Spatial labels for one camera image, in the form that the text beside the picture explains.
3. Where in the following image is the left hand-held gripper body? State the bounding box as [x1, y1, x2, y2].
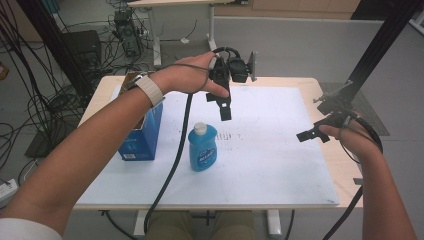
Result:
[208, 46, 260, 94]

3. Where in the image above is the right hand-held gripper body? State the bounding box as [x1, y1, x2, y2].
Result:
[312, 79, 360, 130]

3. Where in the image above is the blue bottle with white cap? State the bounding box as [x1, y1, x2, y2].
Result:
[187, 121, 219, 173]

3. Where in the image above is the blue cardboard carton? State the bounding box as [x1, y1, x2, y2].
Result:
[117, 71, 165, 162]

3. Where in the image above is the person's left hand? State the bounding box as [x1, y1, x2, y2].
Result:
[151, 51, 231, 99]

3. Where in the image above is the person's right hand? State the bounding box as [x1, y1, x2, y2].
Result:
[318, 114, 384, 165]

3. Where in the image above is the dark floor mat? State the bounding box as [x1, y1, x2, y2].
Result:
[24, 99, 85, 160]
[319, 81, 391, 137]

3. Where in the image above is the white table mat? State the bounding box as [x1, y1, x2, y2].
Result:
[75, 85, 341, 208]

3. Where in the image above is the beige wrist band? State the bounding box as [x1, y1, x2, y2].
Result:
[133, 74, 166, 108]

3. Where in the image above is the black metal stand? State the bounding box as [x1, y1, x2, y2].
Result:
[16, 0, 95, 98]
[346, 0, 424, 98]

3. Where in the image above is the white-legged background desk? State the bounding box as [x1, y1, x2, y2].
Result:
[126, 0, 250, 68]

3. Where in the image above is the white table leg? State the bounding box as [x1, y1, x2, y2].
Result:
[265, 209, 283, 240]
[133, 209, 148, 238]

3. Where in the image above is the computer tower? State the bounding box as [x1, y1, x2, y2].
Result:
[113, 9, 145, 58]

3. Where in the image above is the person's right leg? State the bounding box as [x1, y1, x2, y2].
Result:
[209, 210, 258, 240]

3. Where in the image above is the person's leg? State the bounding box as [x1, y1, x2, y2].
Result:
[145, 210, 195, 240]
[209, 210, 258, 240]

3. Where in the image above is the person's left leg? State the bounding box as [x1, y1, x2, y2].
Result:
[145, 210, 195, 240]

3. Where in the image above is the black equipment box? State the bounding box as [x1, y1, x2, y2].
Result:
[61, 29, 103, 68]

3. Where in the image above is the white power strip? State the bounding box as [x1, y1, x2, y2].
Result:
[0, 178, 19, 208]

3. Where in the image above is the white shirt sleeve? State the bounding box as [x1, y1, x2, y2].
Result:
[0, 217, 65, 240]

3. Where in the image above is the thin grey cord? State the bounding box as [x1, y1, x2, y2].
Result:
[159, 63, 212, 93]

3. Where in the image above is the thick black left gripper cable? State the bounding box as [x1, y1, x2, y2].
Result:
[143, 93, 195, 236]

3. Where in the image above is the thick black gripper cable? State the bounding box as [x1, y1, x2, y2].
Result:
[143, 93, 195, 236]
[321, 113, 384, 240]

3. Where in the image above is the thick black right gripper cable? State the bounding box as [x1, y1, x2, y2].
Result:
[321, 113, 384, 240]

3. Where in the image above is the tangle of black floor cables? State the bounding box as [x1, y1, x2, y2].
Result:
[0, 0, 86, 169]

